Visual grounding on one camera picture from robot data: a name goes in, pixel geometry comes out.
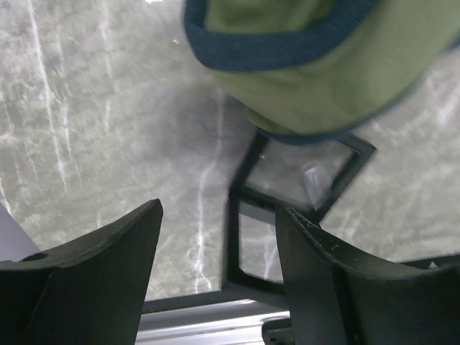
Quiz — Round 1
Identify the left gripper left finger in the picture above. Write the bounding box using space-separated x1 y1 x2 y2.
1 199 162 345

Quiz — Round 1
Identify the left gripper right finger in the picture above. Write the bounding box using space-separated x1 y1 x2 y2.
275 206 459 344

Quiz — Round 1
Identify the olive green t-shirt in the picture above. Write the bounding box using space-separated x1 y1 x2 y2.
183 1 459 142

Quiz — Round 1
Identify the black folding stand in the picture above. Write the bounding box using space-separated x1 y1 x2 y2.
221 132 376 305

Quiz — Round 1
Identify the aluminium rail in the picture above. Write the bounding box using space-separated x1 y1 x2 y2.
136 300 292 345

